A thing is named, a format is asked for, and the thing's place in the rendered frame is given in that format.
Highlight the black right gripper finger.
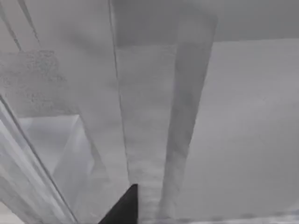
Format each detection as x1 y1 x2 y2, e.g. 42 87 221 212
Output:
97 183 139 224

